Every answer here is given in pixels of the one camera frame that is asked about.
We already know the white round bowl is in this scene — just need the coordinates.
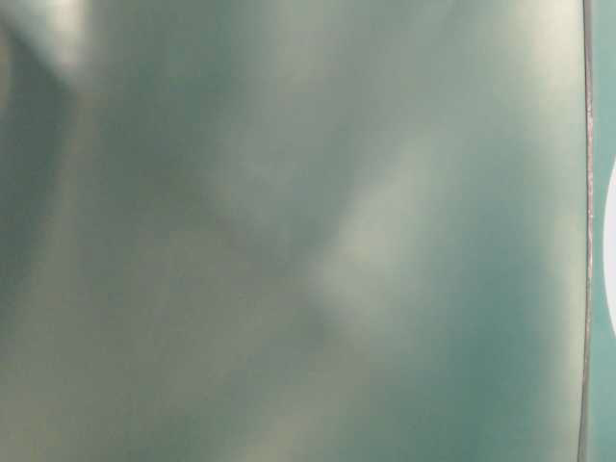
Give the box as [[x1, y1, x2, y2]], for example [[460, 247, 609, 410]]
[[603, 167, 616, 331]]

